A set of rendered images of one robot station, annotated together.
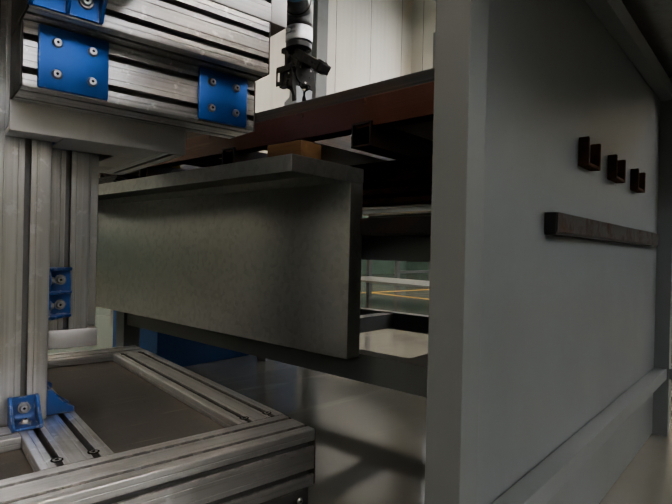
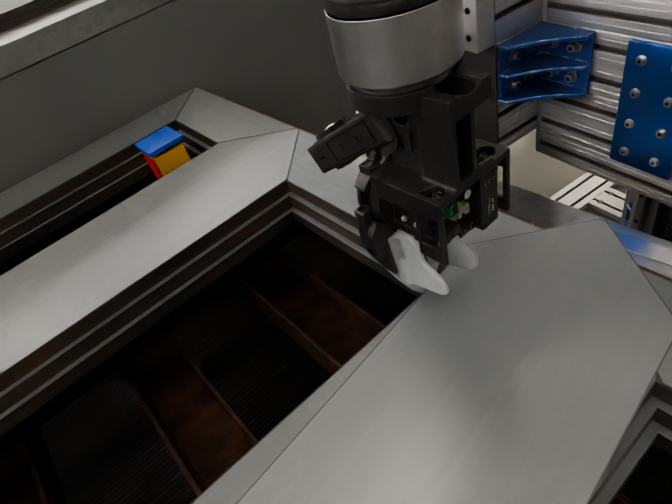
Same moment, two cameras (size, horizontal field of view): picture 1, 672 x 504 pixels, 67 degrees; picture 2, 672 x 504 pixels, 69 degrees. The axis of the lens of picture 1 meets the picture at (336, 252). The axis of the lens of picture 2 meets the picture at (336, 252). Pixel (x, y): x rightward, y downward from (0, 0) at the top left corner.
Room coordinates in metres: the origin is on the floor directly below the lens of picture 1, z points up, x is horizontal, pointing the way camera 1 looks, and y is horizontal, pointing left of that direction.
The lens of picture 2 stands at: (1.68, 0.14, 1.21)
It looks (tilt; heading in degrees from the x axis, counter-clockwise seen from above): 42 degrees down; 200
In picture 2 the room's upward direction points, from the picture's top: 18 degrees counter-clockwise
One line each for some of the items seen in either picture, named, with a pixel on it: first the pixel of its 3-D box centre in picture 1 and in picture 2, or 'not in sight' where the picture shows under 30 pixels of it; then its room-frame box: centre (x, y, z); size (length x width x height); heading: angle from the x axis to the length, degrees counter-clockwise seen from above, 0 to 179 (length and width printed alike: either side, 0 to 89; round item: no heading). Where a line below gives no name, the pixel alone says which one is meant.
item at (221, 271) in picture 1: (178, 260); not in sight; (1.44, 0.45, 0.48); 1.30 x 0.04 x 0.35; 48
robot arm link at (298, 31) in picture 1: (298, 37); (400, 32); (1.39, 0.12, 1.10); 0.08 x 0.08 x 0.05
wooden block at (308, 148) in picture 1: (294, 156); not in sight; (1.04, 0.09, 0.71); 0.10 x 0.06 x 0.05; 49
